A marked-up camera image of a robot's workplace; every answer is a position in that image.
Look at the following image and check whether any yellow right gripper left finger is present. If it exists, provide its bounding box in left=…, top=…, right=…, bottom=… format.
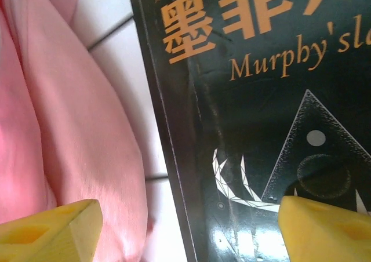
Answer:
left=0, top=198, right=103, bottom=262

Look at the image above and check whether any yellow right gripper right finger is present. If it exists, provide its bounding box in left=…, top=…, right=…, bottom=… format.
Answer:
left=278, top=195, right=371, bottom=262

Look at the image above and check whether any pink backpack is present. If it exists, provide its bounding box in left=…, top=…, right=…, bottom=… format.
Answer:
left=0, top=0, right=154, bottom=262

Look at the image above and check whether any black Murphy's law book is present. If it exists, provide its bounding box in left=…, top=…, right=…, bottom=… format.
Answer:
left=126, top=0, right=371, bottom=262

